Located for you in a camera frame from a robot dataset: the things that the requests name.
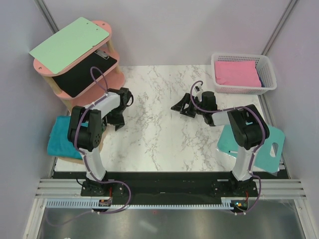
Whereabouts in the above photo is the black clipboard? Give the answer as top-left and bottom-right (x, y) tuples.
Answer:
(53, 50), (117, 98)

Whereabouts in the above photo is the blue folded cloth in basket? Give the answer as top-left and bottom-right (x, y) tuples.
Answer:
(257, 71), (265, 88)

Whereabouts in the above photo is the pink three-tier wooden shelf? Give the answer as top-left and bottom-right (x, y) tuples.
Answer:
(30, 17), (125, 111)

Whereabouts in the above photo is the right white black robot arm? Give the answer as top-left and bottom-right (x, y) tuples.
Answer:
(171, 91), (270, 197)

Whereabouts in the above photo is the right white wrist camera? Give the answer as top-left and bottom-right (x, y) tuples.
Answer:
(195, 85), (203, 101)

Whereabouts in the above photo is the white plastic basket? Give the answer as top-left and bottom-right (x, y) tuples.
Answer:
(211, 53), (277, 95)

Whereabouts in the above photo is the light green clipboard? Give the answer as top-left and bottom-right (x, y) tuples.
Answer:
(29, 17), (112, 76)

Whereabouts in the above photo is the turquoise plastic board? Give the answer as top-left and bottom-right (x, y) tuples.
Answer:
(217, 125), (285, 174)

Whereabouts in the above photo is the aluminium rail frame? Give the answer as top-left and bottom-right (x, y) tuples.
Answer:
(23, 179), (306, 239)

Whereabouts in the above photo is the teal t shirt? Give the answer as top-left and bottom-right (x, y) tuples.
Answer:
(47, 116), (82, 160)

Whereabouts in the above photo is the white slotted cable duct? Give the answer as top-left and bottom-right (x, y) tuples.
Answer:
(45, 198), (248, 210)

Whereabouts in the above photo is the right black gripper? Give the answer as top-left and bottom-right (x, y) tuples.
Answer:
(171, 93), (206, 118)

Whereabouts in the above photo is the pink folded t shirt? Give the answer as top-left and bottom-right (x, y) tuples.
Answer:
(214, 60), (261, 87)

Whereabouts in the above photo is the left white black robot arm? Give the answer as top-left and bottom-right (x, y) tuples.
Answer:
(67, 87), (134, 197)

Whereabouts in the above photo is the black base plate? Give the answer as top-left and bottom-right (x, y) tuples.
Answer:
(53, 170), (288, 204)

